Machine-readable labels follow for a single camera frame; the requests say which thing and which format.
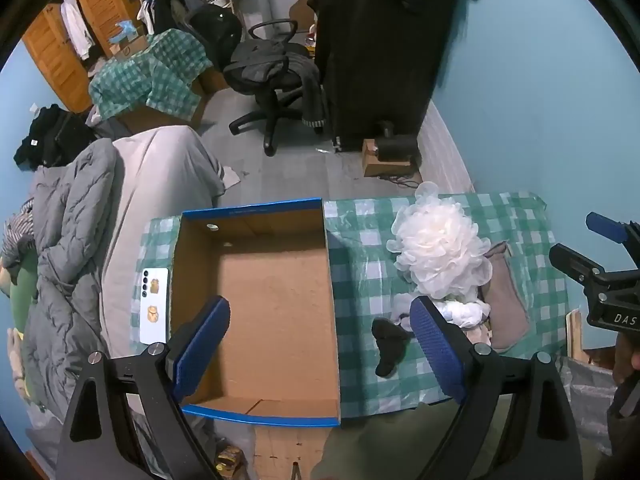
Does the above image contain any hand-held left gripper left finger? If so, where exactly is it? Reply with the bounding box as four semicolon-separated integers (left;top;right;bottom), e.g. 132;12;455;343
56;296;232;480

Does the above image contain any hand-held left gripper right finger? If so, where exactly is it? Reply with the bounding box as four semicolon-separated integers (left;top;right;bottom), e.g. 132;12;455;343
409;296;585;480

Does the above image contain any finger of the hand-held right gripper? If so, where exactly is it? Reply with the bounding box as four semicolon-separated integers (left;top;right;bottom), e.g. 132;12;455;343
549;243;610;288
586;212;640;251

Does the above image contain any black sock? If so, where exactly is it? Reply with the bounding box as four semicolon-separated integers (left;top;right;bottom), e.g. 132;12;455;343
371;317;413;378

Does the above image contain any taupe knitted cloth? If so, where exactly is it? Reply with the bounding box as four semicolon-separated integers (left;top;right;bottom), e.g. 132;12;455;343
477;241;532;353

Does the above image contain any blue-rimmed cardboard box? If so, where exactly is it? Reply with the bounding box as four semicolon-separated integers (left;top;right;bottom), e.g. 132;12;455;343
167;198;342;428

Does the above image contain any white mesh bath pouf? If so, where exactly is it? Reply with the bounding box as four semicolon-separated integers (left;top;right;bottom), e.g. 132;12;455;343
386;181;493;301

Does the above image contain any person's right hand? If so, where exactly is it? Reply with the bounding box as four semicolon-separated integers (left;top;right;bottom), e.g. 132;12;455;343
614;332;640;386

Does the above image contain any white blue striped sock ball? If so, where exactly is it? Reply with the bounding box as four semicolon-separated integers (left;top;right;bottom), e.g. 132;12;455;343
434;300;490;330

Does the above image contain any wooden board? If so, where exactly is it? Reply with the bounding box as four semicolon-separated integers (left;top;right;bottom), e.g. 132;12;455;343
565;308;591;363

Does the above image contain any white smartphone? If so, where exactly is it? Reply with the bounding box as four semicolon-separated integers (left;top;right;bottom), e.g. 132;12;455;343
139;267;170;345

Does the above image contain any clear plastic bag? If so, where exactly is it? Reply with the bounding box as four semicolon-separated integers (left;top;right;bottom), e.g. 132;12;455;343
557;355;623;456

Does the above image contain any green checkered plastic tablecloth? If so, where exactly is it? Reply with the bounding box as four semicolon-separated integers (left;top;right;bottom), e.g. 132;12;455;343
129;191;568;418

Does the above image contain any beige bed cover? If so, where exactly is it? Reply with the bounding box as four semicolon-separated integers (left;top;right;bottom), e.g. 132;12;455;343
100;125;226;356

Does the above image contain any grey quilted blanket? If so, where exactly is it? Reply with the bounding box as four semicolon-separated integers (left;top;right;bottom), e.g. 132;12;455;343
22;138;118;406

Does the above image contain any small cardboard box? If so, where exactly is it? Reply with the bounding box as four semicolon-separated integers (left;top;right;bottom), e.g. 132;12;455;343
362;138;421;178

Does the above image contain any black appliance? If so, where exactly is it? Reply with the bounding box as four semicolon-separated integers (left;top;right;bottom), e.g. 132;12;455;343
375;121;420;163

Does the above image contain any striped cloth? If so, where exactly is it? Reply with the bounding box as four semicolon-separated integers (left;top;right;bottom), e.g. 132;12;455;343
0;200;36;261

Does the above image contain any large cardboard box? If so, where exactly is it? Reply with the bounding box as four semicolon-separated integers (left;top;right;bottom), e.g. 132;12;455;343
120;92;211;133

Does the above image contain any black office chair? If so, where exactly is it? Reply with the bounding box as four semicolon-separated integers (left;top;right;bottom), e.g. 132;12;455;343
222;19;326;157

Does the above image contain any pile of black clothes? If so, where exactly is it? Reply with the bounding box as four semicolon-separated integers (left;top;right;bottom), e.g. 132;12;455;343
14;105;96;168

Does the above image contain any black fabric wardrobe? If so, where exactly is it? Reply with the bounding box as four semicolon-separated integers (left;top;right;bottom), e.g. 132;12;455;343
309;0;463;153

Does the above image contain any green checkered cloth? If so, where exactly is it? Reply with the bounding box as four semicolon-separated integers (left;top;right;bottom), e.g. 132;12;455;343
89;27;213;123

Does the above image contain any dark jacket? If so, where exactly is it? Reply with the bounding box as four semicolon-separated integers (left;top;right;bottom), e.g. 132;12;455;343
224;40;328;133

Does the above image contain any cardboard box with blue items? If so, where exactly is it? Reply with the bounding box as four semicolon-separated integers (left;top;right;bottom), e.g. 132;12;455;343
109;20;151;58

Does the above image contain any black bag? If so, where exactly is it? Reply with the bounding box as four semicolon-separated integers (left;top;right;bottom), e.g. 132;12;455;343
187;4;243;68

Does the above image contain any wooden louvered wardrobe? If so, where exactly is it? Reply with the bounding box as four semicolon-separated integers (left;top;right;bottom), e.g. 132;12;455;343
22;0;151;113

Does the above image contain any white hanging shirt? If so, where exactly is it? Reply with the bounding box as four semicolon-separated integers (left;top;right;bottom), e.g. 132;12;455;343
61;0;96;58

